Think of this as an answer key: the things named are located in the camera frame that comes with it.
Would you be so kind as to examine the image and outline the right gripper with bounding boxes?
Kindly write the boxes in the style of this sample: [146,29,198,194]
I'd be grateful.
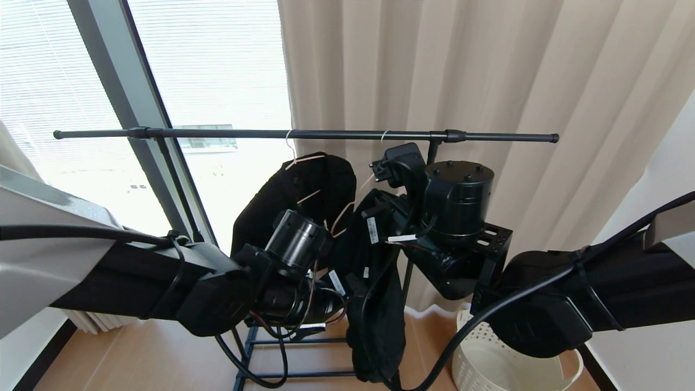
[361,194,427,251]

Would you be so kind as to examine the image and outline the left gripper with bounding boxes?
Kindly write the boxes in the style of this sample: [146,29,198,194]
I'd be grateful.
[312,269,362,321]

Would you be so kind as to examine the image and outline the black garment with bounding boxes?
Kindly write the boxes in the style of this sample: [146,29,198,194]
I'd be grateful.
[330,189,408,383]

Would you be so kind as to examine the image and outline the black shorts with white logo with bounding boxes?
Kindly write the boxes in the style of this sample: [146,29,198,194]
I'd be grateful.
[231,152,357,272]

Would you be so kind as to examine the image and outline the pink clothes hanger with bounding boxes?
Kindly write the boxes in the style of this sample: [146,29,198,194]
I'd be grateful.
[325,130,405,239]
[285,130,327,206]

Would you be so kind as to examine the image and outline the white laundry basket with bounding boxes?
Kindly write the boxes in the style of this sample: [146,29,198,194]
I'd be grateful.
[452,304,584,391]

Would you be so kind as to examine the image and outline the black clothes rack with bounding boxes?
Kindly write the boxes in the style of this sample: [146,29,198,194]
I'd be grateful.
[53,128,560,391]

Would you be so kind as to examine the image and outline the window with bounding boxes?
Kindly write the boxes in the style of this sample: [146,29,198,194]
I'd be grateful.
[0,0,296,256]

